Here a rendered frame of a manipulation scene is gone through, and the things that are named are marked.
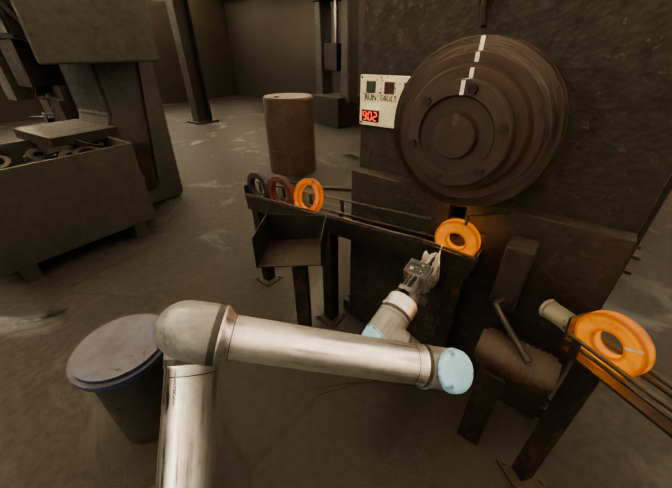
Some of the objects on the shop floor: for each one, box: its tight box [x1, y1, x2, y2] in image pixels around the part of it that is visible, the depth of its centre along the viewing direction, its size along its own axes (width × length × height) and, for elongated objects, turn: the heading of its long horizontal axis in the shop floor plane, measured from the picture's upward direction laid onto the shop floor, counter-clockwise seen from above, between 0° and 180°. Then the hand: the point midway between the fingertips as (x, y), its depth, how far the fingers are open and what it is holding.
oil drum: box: [262, 93, 316, 177], centre depth 378 cm, size 59×59×89 cm
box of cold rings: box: [0, 136, 157, 283], centre depth 234 cm, size 103×83×79 cm
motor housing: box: [457, 327, 562, 446], centre depth 109 cm, size 13×22×54 cm, turn 52°
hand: (435, 257), depth 99 cm, fingers closed
